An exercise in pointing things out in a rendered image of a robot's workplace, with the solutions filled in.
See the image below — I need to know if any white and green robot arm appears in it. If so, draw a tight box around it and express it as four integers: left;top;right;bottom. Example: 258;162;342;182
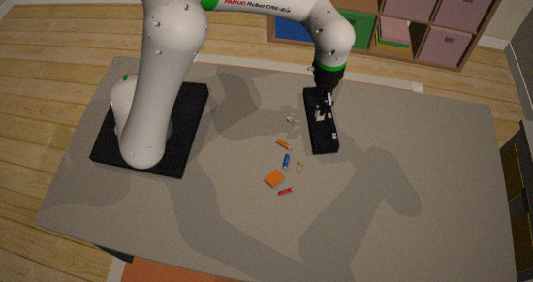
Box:
101;0;356;169

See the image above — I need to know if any blue battery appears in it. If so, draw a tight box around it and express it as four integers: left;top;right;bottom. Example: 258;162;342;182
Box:
283;154;290;169

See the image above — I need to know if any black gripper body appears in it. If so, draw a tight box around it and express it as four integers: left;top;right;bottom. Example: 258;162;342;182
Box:
314;77;339;97

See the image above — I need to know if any orange aa battery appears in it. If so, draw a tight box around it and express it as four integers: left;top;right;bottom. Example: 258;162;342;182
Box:
276;140;291;149

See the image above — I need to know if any black rack of bins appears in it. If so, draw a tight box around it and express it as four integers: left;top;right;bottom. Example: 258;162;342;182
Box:
302;87;339;155

